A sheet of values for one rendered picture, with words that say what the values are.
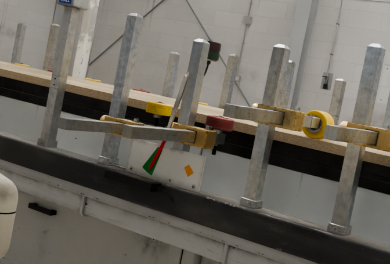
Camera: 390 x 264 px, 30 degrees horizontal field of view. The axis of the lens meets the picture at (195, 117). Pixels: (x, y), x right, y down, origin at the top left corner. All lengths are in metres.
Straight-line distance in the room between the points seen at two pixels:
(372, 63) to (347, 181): 0.29
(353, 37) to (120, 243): 7.40
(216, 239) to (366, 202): 0.41
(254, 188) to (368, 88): 0.39
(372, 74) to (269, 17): 8.40
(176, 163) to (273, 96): 0.34
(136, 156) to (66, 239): 0.64
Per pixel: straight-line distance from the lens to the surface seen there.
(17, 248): 2.82
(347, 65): 9.57
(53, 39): 3.92
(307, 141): 2.06
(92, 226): 2.56
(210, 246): 2.01
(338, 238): 1.79
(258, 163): 1.89
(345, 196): 1.80
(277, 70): 1.89
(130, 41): 2.16
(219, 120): 2.07
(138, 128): 1.78
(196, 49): 2.02
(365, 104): 1.78
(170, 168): 2.03
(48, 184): 2.38
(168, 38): 11.01
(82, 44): 3.60
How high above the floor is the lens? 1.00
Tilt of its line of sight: 3 degrees down
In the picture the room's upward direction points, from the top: 11 degrees clockwise
